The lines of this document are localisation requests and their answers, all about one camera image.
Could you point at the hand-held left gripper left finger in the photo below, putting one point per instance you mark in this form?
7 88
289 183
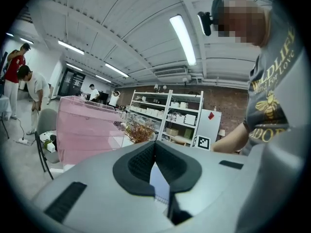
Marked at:
124 171

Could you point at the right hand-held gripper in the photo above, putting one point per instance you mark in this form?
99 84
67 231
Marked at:
201 142

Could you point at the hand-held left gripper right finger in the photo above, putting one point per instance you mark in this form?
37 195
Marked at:
187 171

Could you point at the purple spiral notebook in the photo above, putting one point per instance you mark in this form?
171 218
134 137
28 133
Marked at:
159 183

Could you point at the pink translucent storage box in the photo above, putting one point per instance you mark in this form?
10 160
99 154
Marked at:
85 130

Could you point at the person's right forearm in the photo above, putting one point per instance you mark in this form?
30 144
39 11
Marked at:
230 139

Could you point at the white cabinet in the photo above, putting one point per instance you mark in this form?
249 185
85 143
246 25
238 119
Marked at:
215 125

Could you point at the small table lamp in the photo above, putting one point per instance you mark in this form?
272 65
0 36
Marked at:
221 133

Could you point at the dried brown plant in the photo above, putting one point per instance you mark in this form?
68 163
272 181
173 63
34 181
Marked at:
139 132

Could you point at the white shelving unit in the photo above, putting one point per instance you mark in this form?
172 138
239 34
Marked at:
167 110

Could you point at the small white box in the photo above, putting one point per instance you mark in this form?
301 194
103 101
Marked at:
50 147

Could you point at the ceiling air conditioner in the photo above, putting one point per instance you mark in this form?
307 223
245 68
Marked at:
170 71

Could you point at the grey printed t-shirt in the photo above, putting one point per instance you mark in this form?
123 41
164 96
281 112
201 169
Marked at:
264 93

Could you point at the white round device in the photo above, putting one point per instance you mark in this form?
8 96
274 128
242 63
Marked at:
46 135

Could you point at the grey chair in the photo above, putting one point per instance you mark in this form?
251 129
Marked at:
47 120

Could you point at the long ceiling light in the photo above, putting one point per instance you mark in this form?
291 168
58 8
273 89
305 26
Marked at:
74 67
103 78
116 70
183 40
71 47

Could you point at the dark glass door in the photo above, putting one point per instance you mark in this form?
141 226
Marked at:
71 82

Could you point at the white power strip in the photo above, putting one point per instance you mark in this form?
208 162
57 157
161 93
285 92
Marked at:
22 141

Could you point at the person's head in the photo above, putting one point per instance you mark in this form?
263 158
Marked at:
245 21

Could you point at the white cloth covered table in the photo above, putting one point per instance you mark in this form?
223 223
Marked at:
5 105

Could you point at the black head camera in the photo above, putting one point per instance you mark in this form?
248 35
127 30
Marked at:
206 24

